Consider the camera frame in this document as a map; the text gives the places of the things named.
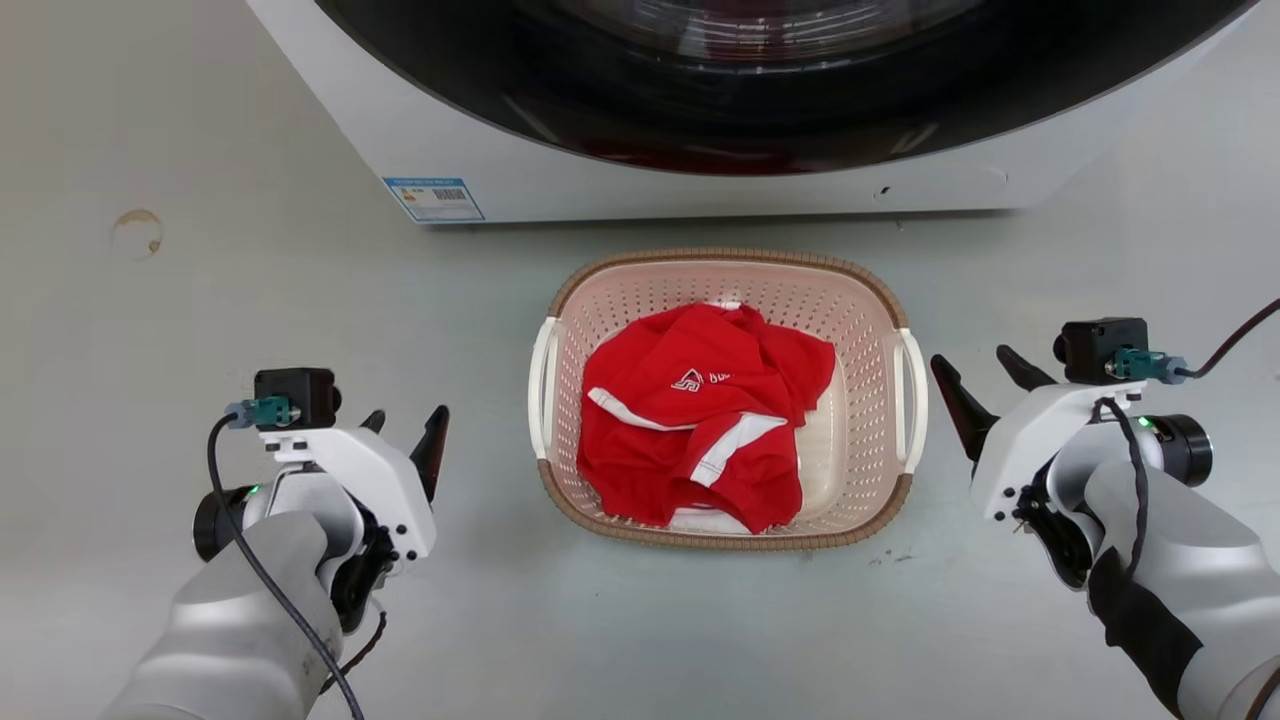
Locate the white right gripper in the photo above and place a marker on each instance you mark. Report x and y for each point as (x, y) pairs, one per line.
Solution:
(1030, 440)

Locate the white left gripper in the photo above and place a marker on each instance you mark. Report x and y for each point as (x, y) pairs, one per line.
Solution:
(375, 490)

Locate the beige perforated laundry basket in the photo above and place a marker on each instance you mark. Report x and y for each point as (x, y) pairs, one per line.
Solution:
(855, 420)

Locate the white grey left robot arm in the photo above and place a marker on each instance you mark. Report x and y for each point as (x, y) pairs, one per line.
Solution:
(240, 620)

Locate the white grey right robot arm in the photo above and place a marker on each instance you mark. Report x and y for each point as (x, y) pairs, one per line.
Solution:
(1190, 570)

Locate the blue energy label sticker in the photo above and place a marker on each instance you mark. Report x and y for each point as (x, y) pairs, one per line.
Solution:
(434, 199)

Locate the red shirt with white stripes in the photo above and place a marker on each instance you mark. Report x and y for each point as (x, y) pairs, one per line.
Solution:
(690, 440)

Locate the white front-load washing machine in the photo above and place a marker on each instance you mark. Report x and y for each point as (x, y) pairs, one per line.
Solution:
(600, 185)

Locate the dark round washing machine door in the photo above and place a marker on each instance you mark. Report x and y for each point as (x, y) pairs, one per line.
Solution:
(720, 125)

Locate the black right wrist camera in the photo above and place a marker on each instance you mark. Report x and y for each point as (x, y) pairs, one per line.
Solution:
(1095, 345)

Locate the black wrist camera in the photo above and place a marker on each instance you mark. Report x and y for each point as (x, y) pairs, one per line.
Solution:
(295, 390)
(1095, 345)

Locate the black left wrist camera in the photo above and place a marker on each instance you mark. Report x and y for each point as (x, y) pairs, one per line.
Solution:
(295, 390)

